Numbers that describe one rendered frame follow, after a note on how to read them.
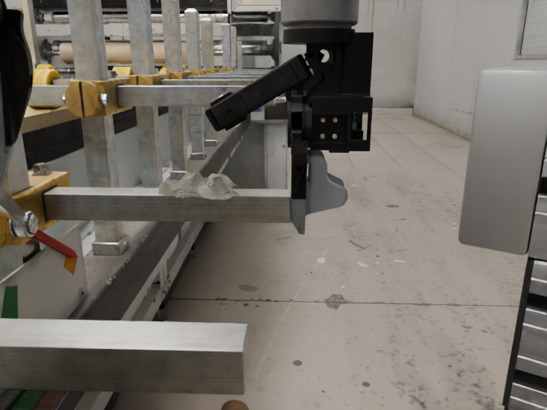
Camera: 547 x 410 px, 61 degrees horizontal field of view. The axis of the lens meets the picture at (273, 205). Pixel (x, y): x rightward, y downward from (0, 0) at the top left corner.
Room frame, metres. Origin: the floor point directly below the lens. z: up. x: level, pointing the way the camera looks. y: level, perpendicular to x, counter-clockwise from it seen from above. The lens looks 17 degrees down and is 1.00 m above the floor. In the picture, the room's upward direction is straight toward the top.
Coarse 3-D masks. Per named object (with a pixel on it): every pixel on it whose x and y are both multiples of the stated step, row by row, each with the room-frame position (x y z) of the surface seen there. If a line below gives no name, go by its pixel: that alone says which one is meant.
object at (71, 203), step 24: (48, 192) 0.49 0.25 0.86; (72, 192) 0.49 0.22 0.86; (96, 192) 0.49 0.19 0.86; (120, 192) 0.49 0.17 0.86; (144, 192) 0.49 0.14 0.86; (240, 192) 0.49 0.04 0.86; (264, 192) 0.49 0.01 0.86; (288, 192) 0.49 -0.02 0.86; (48, 216) 0.48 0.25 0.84; (72, 216) 0.48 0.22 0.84; (96, 216) 0.48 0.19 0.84; (120, 216) 0.48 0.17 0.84; (144, 216) 0.48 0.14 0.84; (168, 216) 0.48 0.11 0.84; (192, 216) 0.48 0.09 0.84; (216, 216) 0.48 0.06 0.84; (240, 216) 0.48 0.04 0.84; (264, 216) 0.48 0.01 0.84; (288, 216) 0.47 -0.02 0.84
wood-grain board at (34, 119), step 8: (32, 112) 0.93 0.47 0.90; (40, 112) 0.93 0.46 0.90; (48, 112) 0.94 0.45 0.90; (56, 112) 0.97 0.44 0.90; (64, 112) 1.01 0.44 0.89; (24, 120) 0.85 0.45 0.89; (32, 120) 0.88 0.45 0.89; (40, 120) 0.90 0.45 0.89; (48, 120) 0.93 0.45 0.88; (56, 120) 0.97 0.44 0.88; (64, 120) 1.00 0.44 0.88; (24, 128) 0.85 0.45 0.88; (32, 128) 0.87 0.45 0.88; (40, 128) 0.90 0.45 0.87
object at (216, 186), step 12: (192, 180) 0.49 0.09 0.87; (204, 180) 0.49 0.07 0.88; (216, 180) 0.48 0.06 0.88; (228, 180) 0.51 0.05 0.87; (168, 192) 0.47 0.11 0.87; (180, 192) 0.47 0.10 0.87; (192, 192) 0.47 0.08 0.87; (204, 192) 0.47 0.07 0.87; (216, 192) 0.47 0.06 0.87; (228, 192) 0.47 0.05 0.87
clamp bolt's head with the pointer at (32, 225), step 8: (32, 216) 0.43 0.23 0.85; (32, 224) 0.43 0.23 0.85; (32, 232) 0.42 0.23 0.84; (40, 232) 0.46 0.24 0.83; (40, 240) 0.46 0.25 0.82; (48, 240) 0.47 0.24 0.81; (56, 240) 0.49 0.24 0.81; (56, 248) 0.49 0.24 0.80; (64, 248) 0.51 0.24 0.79; (72, 256) 0.52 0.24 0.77
